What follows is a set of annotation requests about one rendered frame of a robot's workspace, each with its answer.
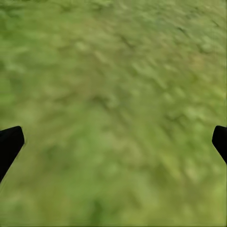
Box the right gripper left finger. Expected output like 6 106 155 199
0 126 25 182

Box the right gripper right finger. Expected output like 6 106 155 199
212 126 227 164

